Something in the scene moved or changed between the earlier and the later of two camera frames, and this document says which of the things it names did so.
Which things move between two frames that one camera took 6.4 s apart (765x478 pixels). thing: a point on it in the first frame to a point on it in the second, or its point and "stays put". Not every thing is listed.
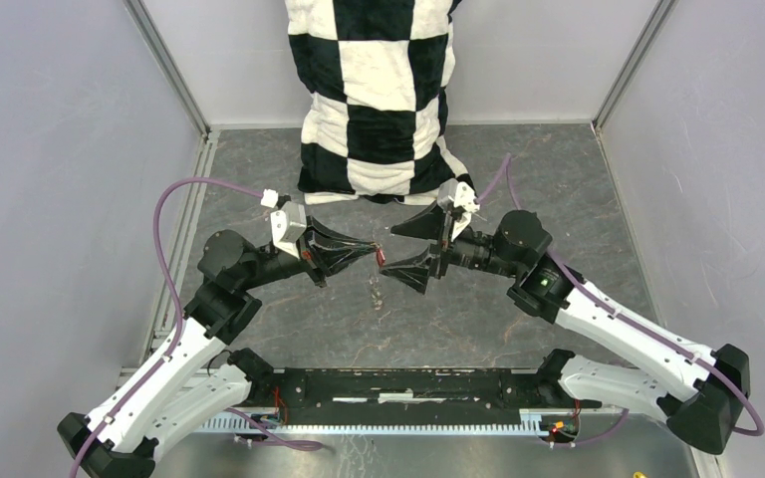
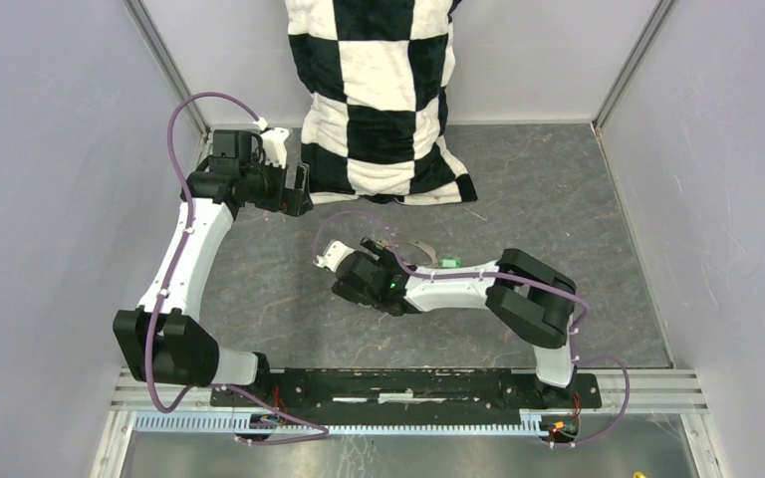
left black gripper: x=319 y=262 to x=294 y=202
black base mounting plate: x=539 y=390 stays put
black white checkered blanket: x=377 y=74 stays put
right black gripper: x=429 y=224 to x=387 y=262
